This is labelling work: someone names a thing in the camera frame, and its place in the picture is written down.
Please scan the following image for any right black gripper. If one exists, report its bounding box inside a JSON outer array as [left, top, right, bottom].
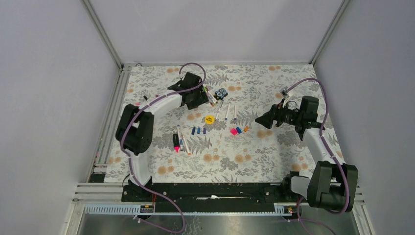
[[254, 99, 302, 130]]

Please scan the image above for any blue whiteboard marker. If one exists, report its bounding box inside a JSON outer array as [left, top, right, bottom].
[[177, 125, 184, 151]]

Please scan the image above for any purple cap white pen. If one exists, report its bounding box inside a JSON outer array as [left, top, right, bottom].
[[233, 103, 237, 120]]

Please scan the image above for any black pink highlighter marker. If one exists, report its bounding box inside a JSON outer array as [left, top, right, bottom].
[[173, 133, 180, 152]]

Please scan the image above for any pink highlighter cap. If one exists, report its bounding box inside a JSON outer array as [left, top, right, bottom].
[[231, 128, 238, 136]]

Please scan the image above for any orange tip white pen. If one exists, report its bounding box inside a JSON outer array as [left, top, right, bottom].
[[182, 135, 191, 156]]

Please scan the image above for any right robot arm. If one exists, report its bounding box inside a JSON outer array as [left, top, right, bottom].
[[255, 96, 358, 214]]

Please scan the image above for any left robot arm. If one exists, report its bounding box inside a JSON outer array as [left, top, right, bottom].
[[115, 72, 208, 201]]

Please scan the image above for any orange red pen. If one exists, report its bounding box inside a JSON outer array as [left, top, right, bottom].
[[205, 92, 215, 107]]

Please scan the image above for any green cap pen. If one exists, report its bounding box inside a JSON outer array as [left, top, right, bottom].
[[204, 87, 218, 105]]

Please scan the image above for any yellow big blind chip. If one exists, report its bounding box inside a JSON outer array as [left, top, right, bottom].
[[205, 116, 215, 125]]

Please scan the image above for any floral table mat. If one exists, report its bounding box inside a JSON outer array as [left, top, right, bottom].
[[122, 65, 322, 183]]

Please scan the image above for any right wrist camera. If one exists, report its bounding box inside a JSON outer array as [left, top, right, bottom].
[[280, 87, 290, 99]]

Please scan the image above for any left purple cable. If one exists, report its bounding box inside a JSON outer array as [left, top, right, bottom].
[[120, 62, 207, 235]]

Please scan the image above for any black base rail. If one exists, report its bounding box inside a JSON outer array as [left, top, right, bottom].
[[121, 181, 299, 214]]

